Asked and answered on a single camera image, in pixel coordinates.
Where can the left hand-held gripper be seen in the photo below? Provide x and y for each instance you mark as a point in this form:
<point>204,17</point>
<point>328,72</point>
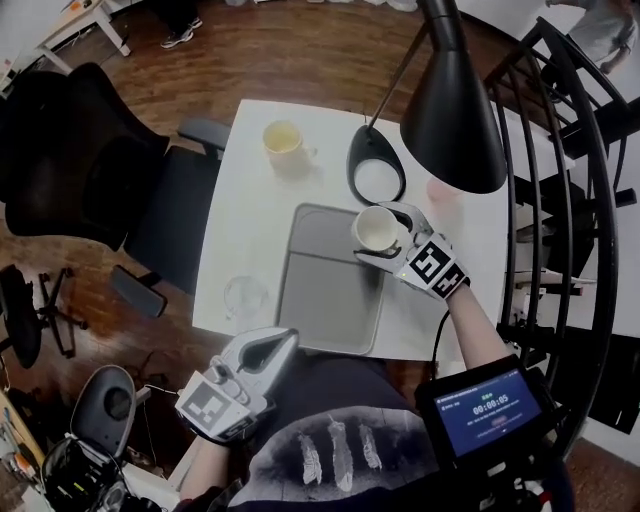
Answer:
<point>215,405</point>

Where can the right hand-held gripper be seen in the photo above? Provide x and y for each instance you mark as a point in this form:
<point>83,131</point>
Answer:
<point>432,265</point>

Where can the white ceramic mug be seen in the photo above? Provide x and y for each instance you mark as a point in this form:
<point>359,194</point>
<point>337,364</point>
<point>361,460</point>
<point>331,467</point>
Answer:
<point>375,230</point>

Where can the clear glass cup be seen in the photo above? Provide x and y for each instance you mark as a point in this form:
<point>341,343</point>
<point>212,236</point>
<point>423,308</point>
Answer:
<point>245,297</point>

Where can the pink translucent cup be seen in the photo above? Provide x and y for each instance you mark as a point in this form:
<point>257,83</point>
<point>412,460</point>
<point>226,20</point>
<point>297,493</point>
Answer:
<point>441,192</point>

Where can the person's left forearm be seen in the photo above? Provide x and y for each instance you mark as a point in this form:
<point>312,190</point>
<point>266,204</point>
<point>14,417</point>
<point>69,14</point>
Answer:
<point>210,470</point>

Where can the person's right forearm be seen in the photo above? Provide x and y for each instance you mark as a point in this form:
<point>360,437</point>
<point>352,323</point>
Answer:
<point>477,330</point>

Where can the grey plastic tray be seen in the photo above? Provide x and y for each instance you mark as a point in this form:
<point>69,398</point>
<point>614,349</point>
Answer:
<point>325,300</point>

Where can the person's dark feather-print shirt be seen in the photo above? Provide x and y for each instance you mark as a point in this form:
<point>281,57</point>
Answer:
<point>350,400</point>

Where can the black desk lamp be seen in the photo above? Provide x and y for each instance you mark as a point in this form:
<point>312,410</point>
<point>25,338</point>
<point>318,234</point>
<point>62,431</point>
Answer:
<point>450,115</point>

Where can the black tablet with screen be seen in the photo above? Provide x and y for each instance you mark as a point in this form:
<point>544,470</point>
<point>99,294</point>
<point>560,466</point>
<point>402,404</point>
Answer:
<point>487,412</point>

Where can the black metal stair railing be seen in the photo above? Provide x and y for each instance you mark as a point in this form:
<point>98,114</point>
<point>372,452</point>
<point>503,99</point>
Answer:
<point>607,250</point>

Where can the black equipment bag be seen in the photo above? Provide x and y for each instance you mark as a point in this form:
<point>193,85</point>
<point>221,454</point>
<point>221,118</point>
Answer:
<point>85,475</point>

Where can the black swivel chair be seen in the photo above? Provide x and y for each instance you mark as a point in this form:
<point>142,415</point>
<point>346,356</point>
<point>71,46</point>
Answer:
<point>25,320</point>

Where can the black mesh office chair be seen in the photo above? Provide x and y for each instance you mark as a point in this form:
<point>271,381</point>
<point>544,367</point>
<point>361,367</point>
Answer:
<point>75,160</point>

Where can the white desk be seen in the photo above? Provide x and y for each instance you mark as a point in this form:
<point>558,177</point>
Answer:
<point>80,25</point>

